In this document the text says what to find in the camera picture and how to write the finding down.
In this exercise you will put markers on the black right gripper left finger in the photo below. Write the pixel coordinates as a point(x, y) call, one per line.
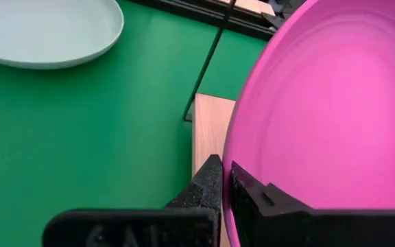
point(197, 219)

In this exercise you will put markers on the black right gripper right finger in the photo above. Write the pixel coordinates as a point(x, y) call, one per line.
point(273, 223)

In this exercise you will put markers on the pink plate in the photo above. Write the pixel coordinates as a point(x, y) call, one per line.
point(328, 109)

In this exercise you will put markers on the wooden shelf board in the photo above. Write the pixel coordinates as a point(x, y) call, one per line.
point(209, 130)

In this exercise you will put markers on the green table mat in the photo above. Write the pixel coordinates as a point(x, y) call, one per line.
point(81, 137)

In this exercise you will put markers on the light green plate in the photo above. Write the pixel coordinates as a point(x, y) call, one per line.
point(43, 31)

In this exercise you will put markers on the wooden table border, black rail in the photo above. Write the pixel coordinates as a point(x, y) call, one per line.
point(218, 15)

